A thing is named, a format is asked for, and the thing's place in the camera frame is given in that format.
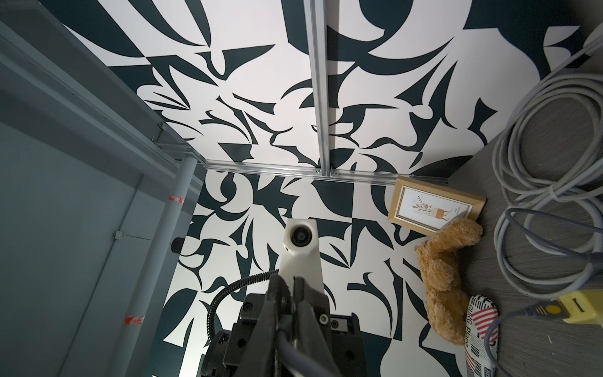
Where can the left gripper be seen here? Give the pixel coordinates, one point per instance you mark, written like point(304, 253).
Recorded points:
point(347, 342)

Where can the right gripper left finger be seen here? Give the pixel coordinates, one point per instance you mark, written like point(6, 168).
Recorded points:
point(260, 357)

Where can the dark usb cable yellow charger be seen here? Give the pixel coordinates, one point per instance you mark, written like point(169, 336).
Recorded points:
point(545, 310)

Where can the framed plant picture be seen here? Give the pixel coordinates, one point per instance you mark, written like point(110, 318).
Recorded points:
point(427, 208)

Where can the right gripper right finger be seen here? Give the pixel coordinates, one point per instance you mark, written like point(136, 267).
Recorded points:
point(311, 332)

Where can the tan teddy bear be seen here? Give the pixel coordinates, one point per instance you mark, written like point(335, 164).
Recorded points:
point(445, 301)

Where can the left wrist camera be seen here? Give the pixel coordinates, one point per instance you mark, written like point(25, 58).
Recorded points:
point(301, 256)

